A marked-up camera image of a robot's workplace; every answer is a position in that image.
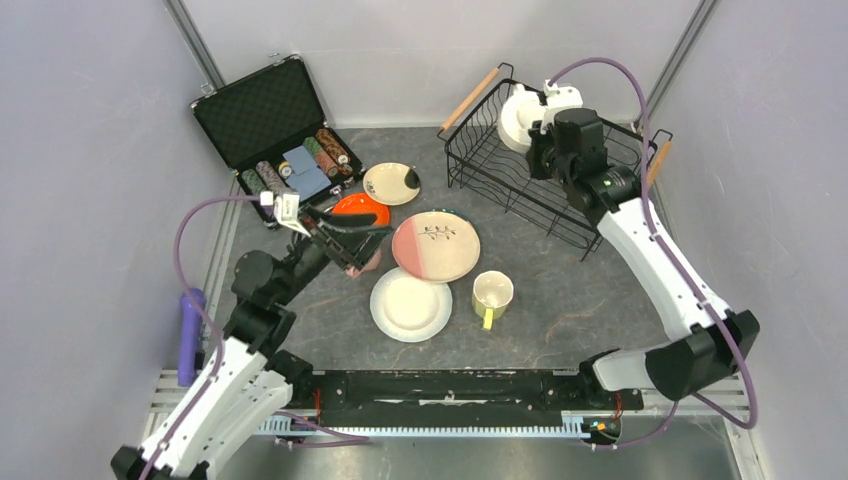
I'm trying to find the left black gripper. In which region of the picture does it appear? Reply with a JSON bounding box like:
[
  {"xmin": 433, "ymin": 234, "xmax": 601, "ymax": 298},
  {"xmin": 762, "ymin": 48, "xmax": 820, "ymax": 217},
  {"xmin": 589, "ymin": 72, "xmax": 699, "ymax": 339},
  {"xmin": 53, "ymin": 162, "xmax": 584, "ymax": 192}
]
[{"xmin": 274, "ymin": 203, "xmax": 394, "ymax": 305}]

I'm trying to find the white cup with handle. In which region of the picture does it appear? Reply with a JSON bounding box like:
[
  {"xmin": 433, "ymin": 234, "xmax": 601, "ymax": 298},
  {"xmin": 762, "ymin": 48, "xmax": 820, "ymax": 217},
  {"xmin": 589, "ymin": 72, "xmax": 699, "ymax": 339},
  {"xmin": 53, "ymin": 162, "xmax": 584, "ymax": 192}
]
[{"xmin": 497, "ymin": 85, "xmax": 545, "ymax": 154}]

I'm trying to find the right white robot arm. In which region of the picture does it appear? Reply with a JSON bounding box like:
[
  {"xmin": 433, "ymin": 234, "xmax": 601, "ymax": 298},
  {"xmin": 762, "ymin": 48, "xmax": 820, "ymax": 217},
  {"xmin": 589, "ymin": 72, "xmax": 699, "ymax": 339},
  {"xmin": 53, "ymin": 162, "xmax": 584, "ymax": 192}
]
[{"xmin": 525, "ymin": 108, "xmax": 760, "ymax": 408}]

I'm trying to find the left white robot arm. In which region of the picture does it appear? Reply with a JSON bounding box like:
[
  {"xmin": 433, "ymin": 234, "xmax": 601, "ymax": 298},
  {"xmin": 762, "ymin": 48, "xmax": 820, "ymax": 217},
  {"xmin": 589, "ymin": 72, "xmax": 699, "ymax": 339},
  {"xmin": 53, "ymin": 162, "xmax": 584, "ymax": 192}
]
[{"xmin": 110, "ymin": 214, "xmax": 393, "ymax": 479}]

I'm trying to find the pink mug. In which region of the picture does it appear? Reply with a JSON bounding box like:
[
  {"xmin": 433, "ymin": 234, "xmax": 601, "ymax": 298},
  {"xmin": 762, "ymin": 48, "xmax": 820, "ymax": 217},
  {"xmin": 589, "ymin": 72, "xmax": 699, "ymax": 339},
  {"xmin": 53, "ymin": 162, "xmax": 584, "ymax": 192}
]
[{"xmin": 345, "ymin": 249, "xmax": 382, "ymax": 279}]

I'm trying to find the orange plate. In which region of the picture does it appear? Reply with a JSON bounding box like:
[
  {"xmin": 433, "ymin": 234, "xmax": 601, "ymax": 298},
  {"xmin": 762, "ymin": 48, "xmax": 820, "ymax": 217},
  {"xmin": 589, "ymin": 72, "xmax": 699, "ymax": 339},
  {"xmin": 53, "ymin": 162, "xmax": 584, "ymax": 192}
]
[{"xmin": 329, "ymin": 193, "xmax": 391, "ymax": 228}]

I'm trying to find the cream plate with black spot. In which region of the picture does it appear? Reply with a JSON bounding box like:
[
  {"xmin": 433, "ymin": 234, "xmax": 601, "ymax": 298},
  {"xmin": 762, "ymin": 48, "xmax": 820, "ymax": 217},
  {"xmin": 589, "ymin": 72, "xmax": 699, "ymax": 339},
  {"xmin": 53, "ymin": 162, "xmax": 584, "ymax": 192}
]
[{"xmin": 363, "ymin": 162, "xmax": 421, "ymax": 206}]

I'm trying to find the blue card deck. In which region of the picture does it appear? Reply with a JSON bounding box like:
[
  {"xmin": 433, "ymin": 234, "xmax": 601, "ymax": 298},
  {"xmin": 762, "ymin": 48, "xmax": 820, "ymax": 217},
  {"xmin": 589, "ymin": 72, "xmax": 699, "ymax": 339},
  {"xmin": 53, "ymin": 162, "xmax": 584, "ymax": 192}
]
[{"xmin": 283, "ymin": 146, "xmax": 331, "ymax": 201}]

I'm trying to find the white scalloped plate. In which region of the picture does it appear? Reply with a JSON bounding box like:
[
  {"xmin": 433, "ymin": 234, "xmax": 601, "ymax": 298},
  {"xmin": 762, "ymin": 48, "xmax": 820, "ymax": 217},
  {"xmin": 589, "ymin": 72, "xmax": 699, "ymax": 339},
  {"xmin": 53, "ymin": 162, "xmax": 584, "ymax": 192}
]
[{"xmin": 369, "ymin": 267, "xmax": 453, "ymax": 343}]

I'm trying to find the pink and cream plate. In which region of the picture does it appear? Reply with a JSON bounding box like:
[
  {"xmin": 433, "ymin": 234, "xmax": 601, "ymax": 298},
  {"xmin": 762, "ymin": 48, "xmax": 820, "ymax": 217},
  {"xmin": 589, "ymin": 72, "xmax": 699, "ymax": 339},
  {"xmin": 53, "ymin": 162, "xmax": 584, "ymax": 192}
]
[{"xmin": 391, "ymin": 211, "xmax": 481, "ymax": 283}]

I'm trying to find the black poker chip case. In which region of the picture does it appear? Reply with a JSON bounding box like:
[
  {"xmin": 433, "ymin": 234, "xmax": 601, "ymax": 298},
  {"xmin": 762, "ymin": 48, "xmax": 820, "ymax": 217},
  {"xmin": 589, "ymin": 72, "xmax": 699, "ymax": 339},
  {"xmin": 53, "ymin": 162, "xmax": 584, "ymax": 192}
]
[{"xmin": 191, "ymin": 55, "xmax": 366, "ymax": 205}]

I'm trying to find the yellow green mug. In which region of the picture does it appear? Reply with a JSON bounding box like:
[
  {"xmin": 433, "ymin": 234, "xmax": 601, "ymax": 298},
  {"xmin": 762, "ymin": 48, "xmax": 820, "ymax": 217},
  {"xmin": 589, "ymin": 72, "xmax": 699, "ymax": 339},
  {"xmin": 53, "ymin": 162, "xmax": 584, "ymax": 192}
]
[{"xmin": 472, "ymin": 270, "xmax": 514, "ymax": 331}]

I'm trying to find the purple flashlight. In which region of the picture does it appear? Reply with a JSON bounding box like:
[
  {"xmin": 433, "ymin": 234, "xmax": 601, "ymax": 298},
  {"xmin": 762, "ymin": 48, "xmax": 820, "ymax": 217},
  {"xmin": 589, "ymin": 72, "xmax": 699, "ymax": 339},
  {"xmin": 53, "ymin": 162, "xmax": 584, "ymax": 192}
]
[{"xmin": 177, "ymin": 288, "xmax": 205, "ymax": 387}]

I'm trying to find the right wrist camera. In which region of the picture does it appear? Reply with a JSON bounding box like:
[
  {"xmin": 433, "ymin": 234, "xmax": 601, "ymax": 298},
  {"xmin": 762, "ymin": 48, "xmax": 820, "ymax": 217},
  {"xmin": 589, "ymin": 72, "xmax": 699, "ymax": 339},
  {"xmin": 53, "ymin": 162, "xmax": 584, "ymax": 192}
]
[{"xmin": 542, "ymin": 83, "xmax": 583, "ymax": 127}]

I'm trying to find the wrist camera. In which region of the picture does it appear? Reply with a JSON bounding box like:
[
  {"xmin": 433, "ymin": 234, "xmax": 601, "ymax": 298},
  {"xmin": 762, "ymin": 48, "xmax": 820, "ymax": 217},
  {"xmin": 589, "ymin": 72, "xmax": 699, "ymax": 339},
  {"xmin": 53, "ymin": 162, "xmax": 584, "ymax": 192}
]
[
  {"xmin": 542, "ymin": 83, "xmax": 583, "ymax": 127},
  {"xmin": 259, "ymin": 190, "xmax": 310, "ymax": 237}
]

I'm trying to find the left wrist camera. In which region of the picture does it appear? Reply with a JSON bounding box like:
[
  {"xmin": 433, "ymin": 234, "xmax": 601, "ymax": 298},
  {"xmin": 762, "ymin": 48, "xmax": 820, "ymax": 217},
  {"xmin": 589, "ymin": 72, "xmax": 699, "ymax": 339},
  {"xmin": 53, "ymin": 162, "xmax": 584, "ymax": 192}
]
[{"xmin": 259, "ymin": 190, "xmax": 310, "ymax": 237}]

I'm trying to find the black wire dish rack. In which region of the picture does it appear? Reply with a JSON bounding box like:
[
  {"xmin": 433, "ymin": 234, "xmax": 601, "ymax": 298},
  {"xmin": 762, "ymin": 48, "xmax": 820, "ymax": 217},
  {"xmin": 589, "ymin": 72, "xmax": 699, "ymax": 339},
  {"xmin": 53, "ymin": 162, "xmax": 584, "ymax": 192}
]
[{"xmin": 438, "ymin": 63, "xmax": 669, "ymax": 253}]

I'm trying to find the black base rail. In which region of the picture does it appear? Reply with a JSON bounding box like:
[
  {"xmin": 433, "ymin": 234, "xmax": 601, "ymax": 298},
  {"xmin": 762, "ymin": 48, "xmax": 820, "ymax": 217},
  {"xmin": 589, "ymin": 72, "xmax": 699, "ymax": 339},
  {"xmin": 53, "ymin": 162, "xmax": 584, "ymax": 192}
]
[{"xmin": 262, "ymin": 368, "xmax": 645, "ymax": 439}]

